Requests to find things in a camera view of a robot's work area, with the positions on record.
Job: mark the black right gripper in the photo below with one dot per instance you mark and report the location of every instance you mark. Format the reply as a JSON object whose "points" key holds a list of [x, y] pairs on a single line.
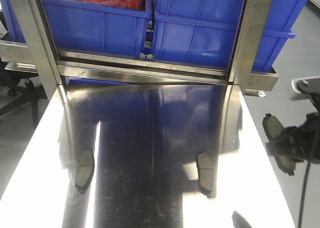
{"points": [[308, 134]]}

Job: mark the brake pad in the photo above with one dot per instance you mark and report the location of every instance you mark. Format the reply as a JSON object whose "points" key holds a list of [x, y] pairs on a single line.
{"points": [[273, 129], [84, 171], [205, 169]]}

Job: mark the right blue plastic bin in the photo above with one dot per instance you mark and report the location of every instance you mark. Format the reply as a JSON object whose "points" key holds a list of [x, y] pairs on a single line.
{"points": [[203, 32]]}

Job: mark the blue plastic bin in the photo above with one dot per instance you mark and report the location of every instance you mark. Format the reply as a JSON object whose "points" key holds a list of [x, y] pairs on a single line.
{"points": [[98, 28], [203, 32]]}

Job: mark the left blue plastic bin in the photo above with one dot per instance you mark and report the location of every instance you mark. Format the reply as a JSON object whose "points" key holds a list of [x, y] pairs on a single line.
{"points": [[98, 28]]}

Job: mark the far left blue bin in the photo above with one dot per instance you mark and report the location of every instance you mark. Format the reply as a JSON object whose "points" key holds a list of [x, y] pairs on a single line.
{"points": [[12, 23]]}

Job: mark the stainless steel shelf frame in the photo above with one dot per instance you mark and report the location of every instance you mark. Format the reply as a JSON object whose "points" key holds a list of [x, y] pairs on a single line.
{"points": [[39, 55]]}

